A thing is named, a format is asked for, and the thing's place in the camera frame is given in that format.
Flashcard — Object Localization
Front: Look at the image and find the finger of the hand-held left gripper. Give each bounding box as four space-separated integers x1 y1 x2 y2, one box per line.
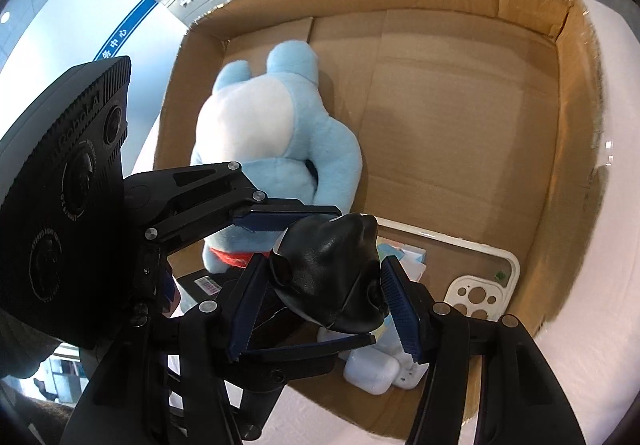
144 162 343 253
220 332 377 441

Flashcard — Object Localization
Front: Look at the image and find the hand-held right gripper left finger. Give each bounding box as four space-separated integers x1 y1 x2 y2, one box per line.
65 252 273 445

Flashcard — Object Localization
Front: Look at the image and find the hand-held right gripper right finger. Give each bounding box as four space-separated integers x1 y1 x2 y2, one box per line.
380 256 588 445

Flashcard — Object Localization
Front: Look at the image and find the pastel sponge block set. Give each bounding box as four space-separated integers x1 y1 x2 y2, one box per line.
372 236 428 351

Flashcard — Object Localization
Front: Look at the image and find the white earbuds case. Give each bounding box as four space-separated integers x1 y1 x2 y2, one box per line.
344 349 401 396

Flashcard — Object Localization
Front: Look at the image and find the black glossy plastic object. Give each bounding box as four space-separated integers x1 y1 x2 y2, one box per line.
269 212 388 333

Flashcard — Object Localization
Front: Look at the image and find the white phone case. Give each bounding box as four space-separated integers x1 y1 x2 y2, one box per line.
372 216 521 323

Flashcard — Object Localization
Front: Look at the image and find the cardboard box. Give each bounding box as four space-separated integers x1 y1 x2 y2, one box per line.
152 0 608 441

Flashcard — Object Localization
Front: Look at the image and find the black box with barcode label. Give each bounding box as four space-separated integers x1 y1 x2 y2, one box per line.
172 267 241 321

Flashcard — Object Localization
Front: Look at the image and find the blue plush toy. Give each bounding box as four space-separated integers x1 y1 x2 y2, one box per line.
190 41 363 271

